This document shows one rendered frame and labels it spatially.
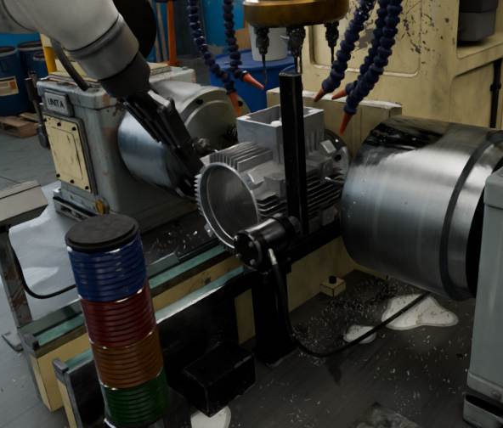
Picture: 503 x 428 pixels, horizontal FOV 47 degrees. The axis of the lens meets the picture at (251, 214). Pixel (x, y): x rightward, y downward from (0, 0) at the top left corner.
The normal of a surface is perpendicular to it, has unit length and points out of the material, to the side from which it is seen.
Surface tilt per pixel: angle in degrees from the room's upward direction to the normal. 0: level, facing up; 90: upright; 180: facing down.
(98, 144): 89
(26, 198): 55
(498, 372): 89
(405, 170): 47
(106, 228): 0
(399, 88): 90
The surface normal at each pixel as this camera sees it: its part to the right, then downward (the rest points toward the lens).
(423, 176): -0.58, -0.37
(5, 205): 0.52, -0.31
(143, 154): -0.72, 0.26
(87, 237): -0.08, -0.91
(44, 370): 0.69, 0.25
